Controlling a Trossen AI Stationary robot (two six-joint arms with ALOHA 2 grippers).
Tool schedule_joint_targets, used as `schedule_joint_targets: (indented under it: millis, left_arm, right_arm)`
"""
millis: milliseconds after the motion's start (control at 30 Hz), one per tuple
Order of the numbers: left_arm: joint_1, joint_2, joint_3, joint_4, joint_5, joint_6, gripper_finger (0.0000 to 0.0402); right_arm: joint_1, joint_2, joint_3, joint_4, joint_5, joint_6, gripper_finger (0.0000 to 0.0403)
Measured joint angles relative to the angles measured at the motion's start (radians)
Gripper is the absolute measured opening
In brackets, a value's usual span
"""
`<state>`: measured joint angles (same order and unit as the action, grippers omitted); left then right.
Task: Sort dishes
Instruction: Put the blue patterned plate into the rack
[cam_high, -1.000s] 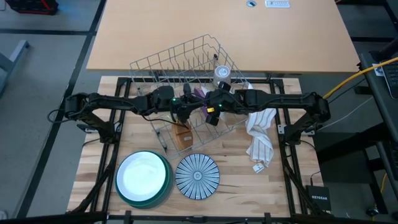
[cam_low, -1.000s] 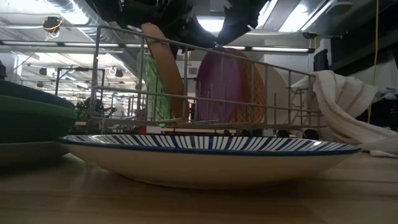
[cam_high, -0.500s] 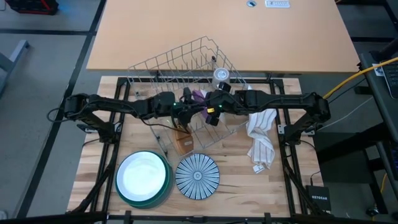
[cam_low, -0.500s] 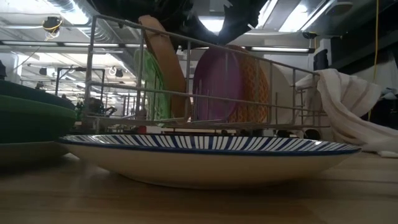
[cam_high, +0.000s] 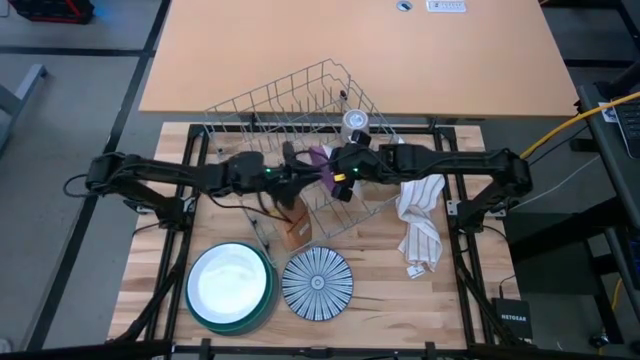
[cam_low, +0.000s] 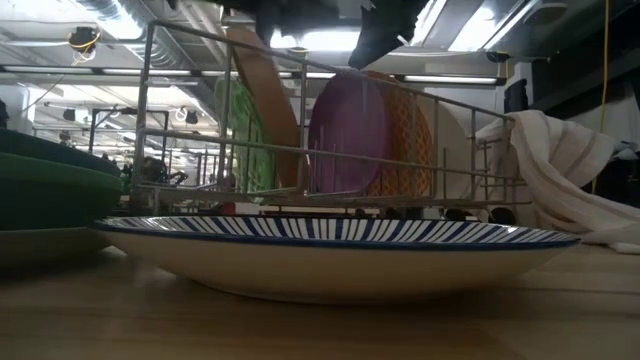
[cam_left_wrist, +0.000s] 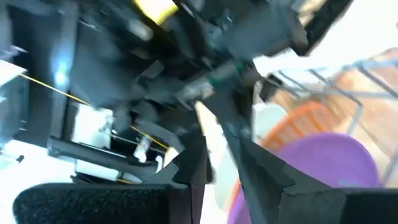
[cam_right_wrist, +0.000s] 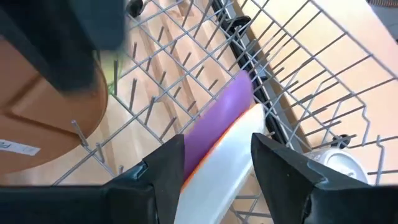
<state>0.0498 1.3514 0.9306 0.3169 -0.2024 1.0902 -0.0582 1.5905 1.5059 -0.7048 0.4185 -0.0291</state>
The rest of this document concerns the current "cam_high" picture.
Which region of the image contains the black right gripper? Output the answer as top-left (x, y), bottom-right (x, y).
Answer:
top-left (330, 130), bottom-right (397, 203)

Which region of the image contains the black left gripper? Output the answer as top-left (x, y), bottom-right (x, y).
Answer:
top-left (263, 141), bottom-right (324, 212)

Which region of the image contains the purple plate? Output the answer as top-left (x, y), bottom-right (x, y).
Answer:
top-left (307, 145), bottom-right (338, 195)

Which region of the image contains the brown wooden plate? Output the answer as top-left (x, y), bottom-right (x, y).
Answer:
top-left (277, 197), bottom-right (314, 252)

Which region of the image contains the grey wire dish rack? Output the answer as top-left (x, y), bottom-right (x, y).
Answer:
top-left (202, 58), bottom-right (405, 264)

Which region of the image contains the blue white striped plate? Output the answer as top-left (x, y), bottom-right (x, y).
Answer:
top-left (281, 246), bottom-right (355, 322)

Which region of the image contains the white plate green rim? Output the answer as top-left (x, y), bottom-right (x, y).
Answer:
top-left (184, 241), bottom-right (279, 337)

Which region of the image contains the grey speckled cup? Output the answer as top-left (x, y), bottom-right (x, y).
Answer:
top-left (341, 108), bottom-right (372, 146)

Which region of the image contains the white striped dish towel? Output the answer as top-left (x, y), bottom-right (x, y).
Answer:
top-left (395, 173), bottom-right (446, 280)

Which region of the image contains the light wood desk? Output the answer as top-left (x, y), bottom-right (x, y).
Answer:
top-left (138, 0), bottom-right (580, 120)

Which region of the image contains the white power socket strip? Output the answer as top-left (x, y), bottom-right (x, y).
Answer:
top-left (425, 0), bottom-right (467, 14)

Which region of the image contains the black side table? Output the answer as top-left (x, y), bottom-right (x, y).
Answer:
top-left (577, 82), bottom-right (640, 321)

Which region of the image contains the white paper label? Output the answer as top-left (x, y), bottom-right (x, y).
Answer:
top-left (597, 101), bottom-right (621, 124)

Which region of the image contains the black keyboard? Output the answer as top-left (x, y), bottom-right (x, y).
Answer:
top-left (613, 102), bottom-right (640, 160)

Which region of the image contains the grey furniture leg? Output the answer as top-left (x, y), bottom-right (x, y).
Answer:
top-left (0, 63), bottom-right (49, 151)

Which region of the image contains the black red toolbox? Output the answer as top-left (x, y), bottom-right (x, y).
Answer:
top-left (7, 0), bottom-right (96, 25)

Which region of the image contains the black aluminium frame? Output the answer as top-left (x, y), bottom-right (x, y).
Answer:
top-left (107, 122), bottom-right (509, 360)

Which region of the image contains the black Netgear switch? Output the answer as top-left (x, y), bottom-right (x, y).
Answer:
top-left (491, 297), bottom-right (534, 342)

